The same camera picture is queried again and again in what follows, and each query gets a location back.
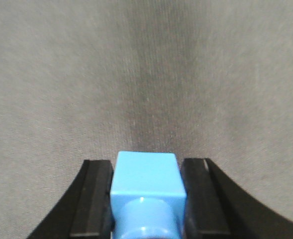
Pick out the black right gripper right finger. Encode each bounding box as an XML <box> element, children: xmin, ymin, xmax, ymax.
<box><xmin>181</xmin><ymin>158</ymin><xmax>293</xmax><ymax>239</ymax></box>

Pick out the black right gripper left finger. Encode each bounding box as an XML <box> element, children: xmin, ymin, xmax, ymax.
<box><xmin>28</xmin><ymin>160</ymin><xmax>114</xmax><ymax>239</ymax></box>

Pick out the light blue toy block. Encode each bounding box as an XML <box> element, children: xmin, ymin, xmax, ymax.
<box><xmin>110</xmin><ymin>151</ymin><xmax>187</xmax><ymax>239</ymax></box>

